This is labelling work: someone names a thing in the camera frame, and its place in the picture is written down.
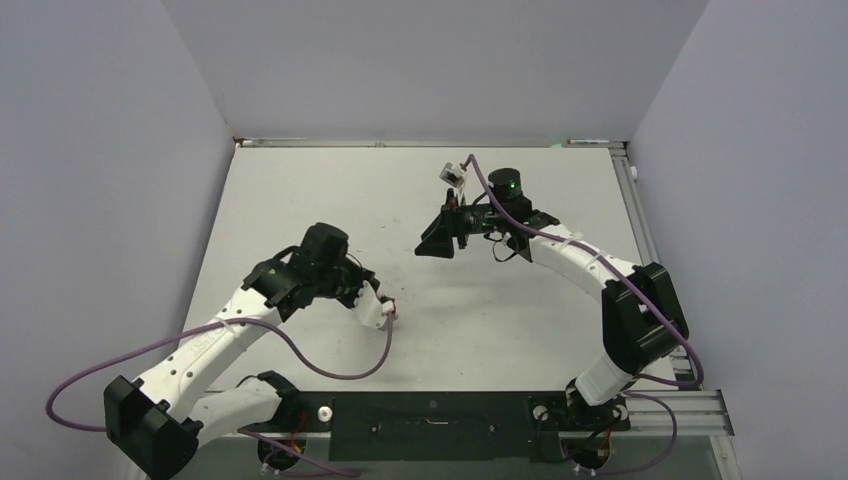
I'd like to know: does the marker pen on back rail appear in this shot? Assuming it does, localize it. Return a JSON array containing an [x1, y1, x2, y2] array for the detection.
[[566, 139, 612, 146]]

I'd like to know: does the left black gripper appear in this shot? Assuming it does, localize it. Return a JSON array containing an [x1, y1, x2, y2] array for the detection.
[[314, 253, 378, 312]]

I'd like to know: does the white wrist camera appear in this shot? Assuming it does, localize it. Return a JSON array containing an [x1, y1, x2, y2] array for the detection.
[[439, 162, 466, 188], [352, 281, 397, 330]]

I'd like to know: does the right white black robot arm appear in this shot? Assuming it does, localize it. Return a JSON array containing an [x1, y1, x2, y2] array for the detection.
[[414, 163, 689, 428]]

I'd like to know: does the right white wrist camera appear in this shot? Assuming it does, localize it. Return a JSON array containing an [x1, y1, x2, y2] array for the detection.
[[439, 162, 466, 188]]

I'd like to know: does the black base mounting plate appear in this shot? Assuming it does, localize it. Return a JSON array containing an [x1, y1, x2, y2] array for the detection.
[[249, 390, 631, 463]]

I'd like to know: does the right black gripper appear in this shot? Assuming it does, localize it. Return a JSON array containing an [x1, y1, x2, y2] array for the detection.
[[417, 188, 508, 257]]

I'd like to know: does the aluminium front frame rail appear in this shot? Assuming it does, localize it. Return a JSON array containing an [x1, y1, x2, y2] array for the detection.
[[137, 390, 735, 440]]

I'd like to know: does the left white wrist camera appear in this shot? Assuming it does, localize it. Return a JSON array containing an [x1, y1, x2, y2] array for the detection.
[[352, 281, 397, 330]]

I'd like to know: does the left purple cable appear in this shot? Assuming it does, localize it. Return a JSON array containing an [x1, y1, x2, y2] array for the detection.
[[44, 299, 397, 480]]

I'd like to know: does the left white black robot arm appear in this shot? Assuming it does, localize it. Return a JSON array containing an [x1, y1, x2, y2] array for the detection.
[[104, 223, 397, 479]]

